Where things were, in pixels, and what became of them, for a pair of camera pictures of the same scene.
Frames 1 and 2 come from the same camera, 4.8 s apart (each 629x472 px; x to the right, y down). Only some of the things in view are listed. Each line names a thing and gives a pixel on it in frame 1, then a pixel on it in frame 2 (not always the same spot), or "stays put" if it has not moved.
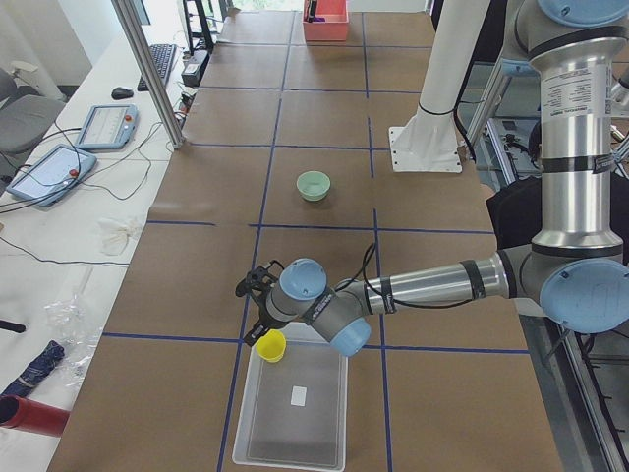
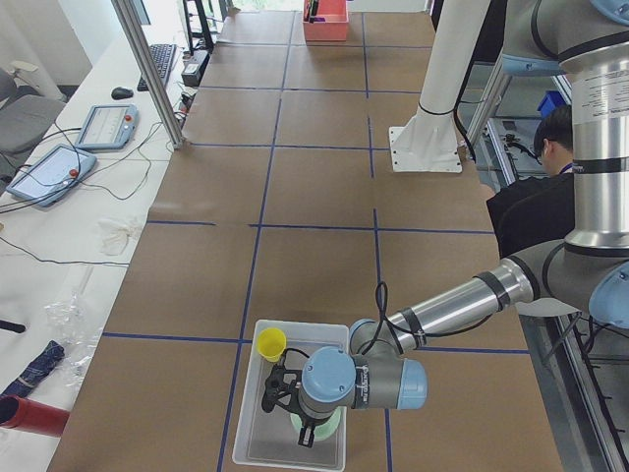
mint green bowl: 314,185 → 325,430
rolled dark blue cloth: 37,370 stays put
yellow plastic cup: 271,346 stays put
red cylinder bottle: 31,417 stays put
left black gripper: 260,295 → 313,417
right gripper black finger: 312,11 stays put
